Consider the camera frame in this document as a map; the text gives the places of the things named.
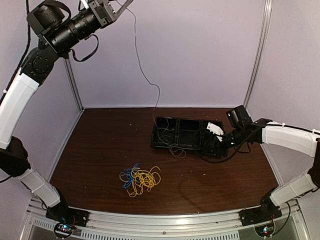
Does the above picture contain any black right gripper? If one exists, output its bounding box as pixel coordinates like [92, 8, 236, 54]
[202, 126, 245, 159]

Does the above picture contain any grey cable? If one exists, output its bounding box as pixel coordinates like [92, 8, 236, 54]
[113, 0, 187, 160]

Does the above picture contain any yellow cable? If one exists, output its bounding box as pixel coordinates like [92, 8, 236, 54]
[126, 165, 162, 198]

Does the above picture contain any blue cable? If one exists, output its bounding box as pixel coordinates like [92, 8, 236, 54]
[118, 163, 141, 190]

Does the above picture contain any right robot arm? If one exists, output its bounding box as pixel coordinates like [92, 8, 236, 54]
[195, 105, 320, 221]

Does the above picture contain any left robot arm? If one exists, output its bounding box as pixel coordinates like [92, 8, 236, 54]
[0, 0, 132, 222]

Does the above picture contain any black three-compartment bin tray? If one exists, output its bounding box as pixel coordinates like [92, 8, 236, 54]
[151, 116, 224, 152]

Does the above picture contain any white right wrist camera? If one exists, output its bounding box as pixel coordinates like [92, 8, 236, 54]
[206, 122, 225, 142]

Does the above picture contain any aluminium frame post left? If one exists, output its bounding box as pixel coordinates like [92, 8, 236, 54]
[63, 58, 84, 112]

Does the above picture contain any aluminium frame post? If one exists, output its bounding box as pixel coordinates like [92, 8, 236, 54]
[63, 58, 84, 112]
[243, 0, 273, 108]

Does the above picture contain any aluminium front rail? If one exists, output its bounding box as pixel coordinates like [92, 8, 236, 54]
[18, 194, 308, 240]

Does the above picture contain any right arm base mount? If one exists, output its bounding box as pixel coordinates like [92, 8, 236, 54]
[239, 203, 282, 227]

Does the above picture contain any aluminium frame post right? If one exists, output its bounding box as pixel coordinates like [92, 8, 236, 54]
[243, 0, 273, 108]

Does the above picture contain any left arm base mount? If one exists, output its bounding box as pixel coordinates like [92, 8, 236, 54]
[45, 205, 89, 227]

